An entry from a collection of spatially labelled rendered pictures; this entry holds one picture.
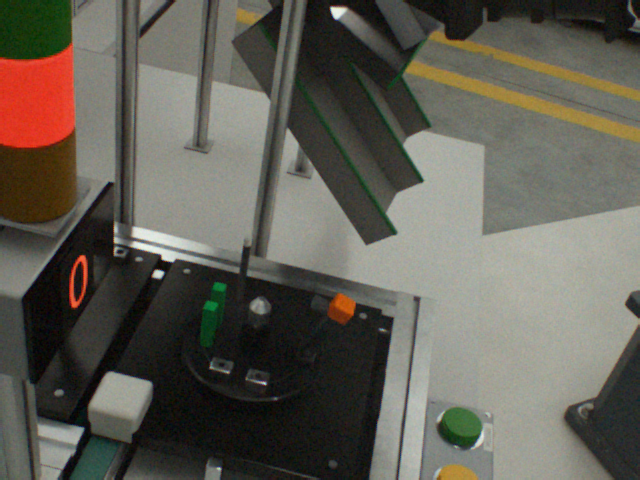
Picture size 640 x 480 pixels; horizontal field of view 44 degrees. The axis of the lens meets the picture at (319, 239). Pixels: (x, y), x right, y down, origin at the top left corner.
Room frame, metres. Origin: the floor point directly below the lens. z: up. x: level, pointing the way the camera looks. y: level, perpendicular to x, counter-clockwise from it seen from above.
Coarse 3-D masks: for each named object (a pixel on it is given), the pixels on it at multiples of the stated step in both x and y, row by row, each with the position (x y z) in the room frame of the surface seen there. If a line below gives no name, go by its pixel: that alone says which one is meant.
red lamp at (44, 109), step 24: (72, 48) 0.37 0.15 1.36; (0, 72) 0.34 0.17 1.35; (24, 72) 0.34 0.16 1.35; (48, 72) 0.35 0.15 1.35; (72, 72) 0.36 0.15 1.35; (0, 96) 0.34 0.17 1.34; (24, 96) 0.34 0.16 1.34; (48, 96) 0.34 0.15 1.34; (72, 96) 0.36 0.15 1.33; (0, 120) 0.34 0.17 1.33; (24, 120) 0.34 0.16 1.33; (48, 120) 0.34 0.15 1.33; (72, 120) 0.36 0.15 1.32; (24, 144) 0.34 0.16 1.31; (48, 144) 0.34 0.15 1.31
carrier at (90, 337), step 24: (120, 264) 0.64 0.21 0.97; (144, 264) 0.65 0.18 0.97; (120, 288) 0.60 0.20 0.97; (144, 288) 0.61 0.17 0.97; (96, 312) 0.56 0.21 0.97; (120, 312) 0.57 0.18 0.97; (72, 336) 0.52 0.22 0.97; (96, 336) 0.53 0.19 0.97; (120, 336) 0.55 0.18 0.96; (72, 360) 0.49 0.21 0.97; (96, 360) 0.50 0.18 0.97; (48, 384) 0.46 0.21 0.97; (72, 384) 0.47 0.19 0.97; (48, 408) 0.43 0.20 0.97; (72, 408) 0.44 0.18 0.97
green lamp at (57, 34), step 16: (0, 0) 0.34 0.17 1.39; (16, 0) 0.34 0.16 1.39; (32, 0) 0.34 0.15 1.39; (48, 0) 0.35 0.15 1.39; (64, 0) 0.36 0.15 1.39; (0, 16) 0.34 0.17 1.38; (16, 16) 0.34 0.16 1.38; (32, 16) 0.34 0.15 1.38; (48, 16) 0.35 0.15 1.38; (64, 16) 0.36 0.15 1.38; (0, 32) 0.34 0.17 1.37; (16, 32) 0.34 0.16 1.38; (32, 32) 0.34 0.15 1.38; (48, 32) 0.35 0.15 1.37; (64, 32) 0.36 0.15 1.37; (0, 48) 0.34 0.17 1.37; (16, 48) 0.34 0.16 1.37; (32, 48) 0.34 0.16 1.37; (48, 48) 0.35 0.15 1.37; (64, 48) 0.36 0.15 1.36
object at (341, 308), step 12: (324, 300) 0.54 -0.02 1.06; (336, 300) 0.54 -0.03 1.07; (348, 300) 0.54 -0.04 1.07; (324, 312) 0.53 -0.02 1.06; (336, 312) 0.53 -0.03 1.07; (348, 312) 0.53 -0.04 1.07; (324, 324) 0.53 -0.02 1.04; (336, 324) 0.53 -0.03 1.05; (312, 336) 0.54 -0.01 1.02; (324, 336) 0.53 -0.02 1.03; (312, 348) 0.53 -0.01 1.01
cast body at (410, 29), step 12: (384, 0) 0.78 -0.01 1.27; (396, 0) 0.78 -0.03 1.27; (384, 12) 0.78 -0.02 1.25; (396, 12) 0.77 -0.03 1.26; (408, 12) 0.77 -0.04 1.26; (420, 12) 0.77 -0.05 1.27; (396, 24) 0.77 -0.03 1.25; (408, 24) 0.77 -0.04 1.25; (420, 24) 0.77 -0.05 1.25; (432, 24) 0.79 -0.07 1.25; (396, 36) 0.77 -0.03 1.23; (408, 36) 0.77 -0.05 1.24; (420, 36) 0.76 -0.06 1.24
